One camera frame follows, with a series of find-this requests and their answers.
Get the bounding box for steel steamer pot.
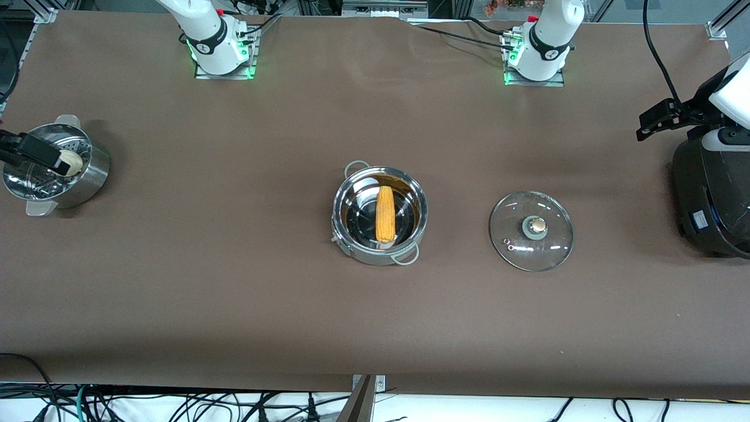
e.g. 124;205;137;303
2;114;111;216

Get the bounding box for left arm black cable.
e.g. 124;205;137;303
642;0;686;109

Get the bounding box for glass pot lid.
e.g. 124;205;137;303
489;190;575;273

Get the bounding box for white steamed bun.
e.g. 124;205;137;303
57;149;84;178

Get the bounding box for brown table cover sheet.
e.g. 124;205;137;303
0;11;750;399

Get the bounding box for black base cable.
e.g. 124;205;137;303
417;25;515;52
463;16;509;37
237;15;282;45

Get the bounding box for grey metal bar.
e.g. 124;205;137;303
337;375;376;422

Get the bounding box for aluminium side rail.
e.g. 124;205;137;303
0;23;36;118

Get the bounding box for yellow corn cob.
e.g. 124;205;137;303
375;185;396;244

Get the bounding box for colourful flowers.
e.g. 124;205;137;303
483;0;546;15

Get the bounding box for grey metal box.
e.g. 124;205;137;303
342;0;431;21

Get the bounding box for stainless steel pot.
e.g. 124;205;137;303
331;160;428;267

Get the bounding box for black rice cooker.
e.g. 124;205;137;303
672;138;750;260

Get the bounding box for aluminium frame profile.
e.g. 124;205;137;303
706;0;750;40
32;0;59;24

